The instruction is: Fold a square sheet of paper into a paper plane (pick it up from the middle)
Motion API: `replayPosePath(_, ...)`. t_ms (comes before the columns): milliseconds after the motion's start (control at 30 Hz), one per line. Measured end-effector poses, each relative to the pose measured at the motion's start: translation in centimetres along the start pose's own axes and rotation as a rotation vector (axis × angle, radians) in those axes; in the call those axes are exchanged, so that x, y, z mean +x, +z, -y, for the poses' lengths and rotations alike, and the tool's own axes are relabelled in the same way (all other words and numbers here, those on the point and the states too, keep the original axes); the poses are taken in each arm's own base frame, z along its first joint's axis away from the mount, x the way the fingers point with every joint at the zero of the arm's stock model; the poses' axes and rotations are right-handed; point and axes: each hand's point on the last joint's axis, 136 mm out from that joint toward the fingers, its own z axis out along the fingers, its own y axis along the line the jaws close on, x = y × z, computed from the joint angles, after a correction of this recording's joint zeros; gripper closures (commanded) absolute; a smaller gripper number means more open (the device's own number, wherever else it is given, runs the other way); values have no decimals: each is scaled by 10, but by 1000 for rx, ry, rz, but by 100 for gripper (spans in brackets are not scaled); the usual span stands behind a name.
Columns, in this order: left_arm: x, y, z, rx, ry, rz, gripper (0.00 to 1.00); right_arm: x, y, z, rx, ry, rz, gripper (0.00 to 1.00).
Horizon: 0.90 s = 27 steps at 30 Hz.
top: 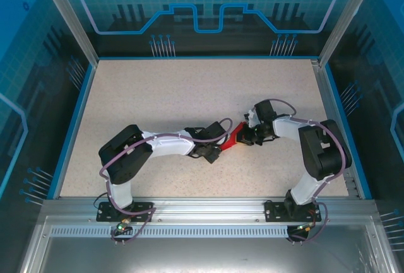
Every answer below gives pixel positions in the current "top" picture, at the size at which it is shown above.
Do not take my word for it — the aluminium side rail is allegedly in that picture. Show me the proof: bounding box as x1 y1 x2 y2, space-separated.
311 59 361 199

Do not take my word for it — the brushed metal sheet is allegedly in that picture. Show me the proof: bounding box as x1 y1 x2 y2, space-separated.
39 236 379 273

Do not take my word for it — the slotted grey cable duct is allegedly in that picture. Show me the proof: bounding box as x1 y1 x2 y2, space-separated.
49 224 293 240

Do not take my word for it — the cable connector with green light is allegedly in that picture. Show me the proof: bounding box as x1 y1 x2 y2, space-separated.
115 219 131 233

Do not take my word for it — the thin black base cable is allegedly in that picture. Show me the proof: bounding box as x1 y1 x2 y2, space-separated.
92 193 110 211

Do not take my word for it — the long aluminium base rail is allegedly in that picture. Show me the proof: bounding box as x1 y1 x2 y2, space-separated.
40 196 379 220

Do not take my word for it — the aluminium corner post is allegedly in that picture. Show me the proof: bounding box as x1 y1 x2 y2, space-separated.
33 0 99 66
318 0 383 66

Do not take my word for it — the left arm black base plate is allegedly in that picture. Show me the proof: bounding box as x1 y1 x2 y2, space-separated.
95 200 155 223

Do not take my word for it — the aluminium frame rail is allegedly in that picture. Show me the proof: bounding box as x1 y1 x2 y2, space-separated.
365 216 400 273
18 219 53 273

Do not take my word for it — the blue table edge strip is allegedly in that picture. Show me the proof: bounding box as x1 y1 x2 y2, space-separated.
324 64 373 200
96 55 320 61
47 63 97 200

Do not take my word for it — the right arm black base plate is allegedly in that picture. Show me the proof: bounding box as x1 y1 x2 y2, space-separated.
264 200 323 223

